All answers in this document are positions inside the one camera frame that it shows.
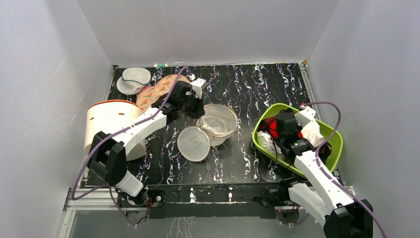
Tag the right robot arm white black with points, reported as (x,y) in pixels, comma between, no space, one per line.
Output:
(321,187)

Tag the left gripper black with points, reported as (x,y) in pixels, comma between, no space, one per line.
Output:
(200,111)

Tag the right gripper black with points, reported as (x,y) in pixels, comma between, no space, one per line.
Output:
(282,125)

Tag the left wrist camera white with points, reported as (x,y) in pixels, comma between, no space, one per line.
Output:
(198,85)

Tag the white padded bra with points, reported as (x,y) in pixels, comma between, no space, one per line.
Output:
(311,132)

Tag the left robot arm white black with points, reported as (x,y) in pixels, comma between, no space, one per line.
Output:
(108,155)

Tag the white mesh laundry bag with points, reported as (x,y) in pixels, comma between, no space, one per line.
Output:
(212,129)

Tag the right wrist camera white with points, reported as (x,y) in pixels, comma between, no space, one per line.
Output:
(305,115)

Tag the green plastic basin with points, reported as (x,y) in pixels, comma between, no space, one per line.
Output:
(336,141)

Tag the floral mesh laundry bag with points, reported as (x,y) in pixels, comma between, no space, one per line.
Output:
(150,95)

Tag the small white grey-trimmed laundry bag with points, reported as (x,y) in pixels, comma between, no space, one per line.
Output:
(133,80)

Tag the bright red black-trimmed bra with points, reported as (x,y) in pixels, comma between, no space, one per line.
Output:
(269,125)

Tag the white lace garment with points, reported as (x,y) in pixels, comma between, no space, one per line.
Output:
(265,141)

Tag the white cylindrical basket orange rim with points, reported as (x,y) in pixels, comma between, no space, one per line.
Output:
(112,116)

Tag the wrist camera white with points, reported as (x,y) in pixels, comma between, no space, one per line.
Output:
(305,115)
(198,85)

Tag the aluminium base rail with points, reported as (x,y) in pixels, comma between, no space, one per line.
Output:
(262,200)

